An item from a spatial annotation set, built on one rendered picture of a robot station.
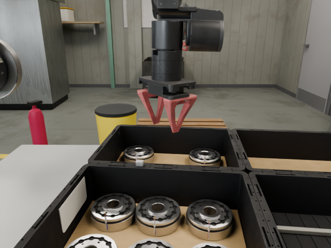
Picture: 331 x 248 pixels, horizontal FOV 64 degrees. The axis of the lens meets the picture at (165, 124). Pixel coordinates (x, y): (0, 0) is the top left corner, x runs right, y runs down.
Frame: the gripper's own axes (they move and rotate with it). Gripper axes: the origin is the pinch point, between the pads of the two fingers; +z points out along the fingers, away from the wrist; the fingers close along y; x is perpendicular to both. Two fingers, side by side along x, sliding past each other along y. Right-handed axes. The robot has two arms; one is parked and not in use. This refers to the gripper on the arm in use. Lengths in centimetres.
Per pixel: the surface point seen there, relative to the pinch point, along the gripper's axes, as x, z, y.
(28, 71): -69, 45, 433
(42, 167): 9, 37, 71
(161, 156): -20.5, 23.5, 26.7
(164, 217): 2.0, 20.4, -2.6
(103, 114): -62, 49, 159
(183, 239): 0.6, 23.5, -7.4
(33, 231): 26.3, 13.9, 1.7
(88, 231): 15.1, 23.9, 7.5
